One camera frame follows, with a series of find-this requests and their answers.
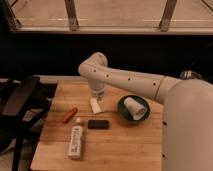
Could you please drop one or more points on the white sponge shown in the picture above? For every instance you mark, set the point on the white sponge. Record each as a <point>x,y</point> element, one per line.
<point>95,106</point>

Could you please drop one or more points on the orange marker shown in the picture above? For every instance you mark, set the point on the orange marker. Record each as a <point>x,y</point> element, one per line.
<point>68,115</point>

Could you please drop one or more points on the green bowl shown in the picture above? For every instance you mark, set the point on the green bowl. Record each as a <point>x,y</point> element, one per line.
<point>122,110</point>

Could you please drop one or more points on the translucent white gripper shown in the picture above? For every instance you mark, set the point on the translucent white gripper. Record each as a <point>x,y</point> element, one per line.
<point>98,93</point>

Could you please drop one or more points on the black rectangular block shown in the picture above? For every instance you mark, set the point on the black rectangular block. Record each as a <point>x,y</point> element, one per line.
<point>98,124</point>

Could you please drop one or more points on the round silver dish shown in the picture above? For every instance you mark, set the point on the round silver dish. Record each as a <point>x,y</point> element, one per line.
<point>188,74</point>

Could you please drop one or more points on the white paper cup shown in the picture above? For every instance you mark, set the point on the white paper cup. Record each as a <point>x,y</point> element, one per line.
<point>135,107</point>

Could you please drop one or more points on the white bottle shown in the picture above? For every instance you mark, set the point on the white bottle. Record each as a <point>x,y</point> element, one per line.
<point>75,145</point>

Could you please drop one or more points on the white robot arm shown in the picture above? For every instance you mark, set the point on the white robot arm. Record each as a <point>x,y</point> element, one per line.
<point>187,125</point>

